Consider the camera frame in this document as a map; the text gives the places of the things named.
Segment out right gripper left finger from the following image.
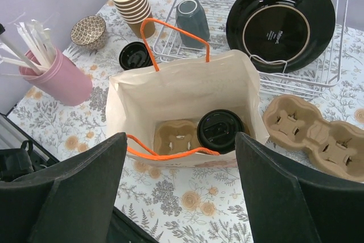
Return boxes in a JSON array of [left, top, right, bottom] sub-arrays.
[[1, 133, 127, 242]]

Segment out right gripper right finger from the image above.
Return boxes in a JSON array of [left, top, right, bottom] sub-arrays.
[[235, 133, 363, 242]]

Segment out black coffee lid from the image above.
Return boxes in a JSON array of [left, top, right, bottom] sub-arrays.
[[197, 109, 246, 154]]

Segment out single cardboard cup carrier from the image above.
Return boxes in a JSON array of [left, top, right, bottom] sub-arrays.
[[153, 120, 251, 157]]

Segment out paper takeout bag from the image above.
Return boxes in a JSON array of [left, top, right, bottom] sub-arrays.
[[105, 17, 271, 170]]

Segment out black cup lids stack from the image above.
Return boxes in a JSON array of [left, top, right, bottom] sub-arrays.
[[118, 42, 152, 71]]

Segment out stack of paper cups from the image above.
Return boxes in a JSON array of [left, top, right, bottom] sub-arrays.
[[112, 0, 152, 38]]

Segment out floral table mat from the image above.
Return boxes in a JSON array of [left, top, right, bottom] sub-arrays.
[[9, 3, 363, 242]]

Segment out pink straw holder cup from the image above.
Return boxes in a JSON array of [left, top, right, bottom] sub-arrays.
[[19, 49, 93, 106]]

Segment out white wrapped straws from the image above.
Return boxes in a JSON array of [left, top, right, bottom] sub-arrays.
[[1, 19, 56, 76]]

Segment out patterned small bowl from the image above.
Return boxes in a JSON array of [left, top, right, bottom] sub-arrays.
[[71, 15, 107, 50]]

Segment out black round plate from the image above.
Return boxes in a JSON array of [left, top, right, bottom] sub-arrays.
[[226, 0, 336, 73]]

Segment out teal ceramic cup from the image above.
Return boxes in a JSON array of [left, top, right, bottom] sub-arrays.
[[176, 0, 210, 42]]

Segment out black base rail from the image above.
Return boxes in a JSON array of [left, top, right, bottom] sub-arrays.
[[1, 116, 154, 242]]

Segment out clear wire dish rack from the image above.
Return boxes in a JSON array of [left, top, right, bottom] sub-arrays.
[[166, 0, 349, 99]]

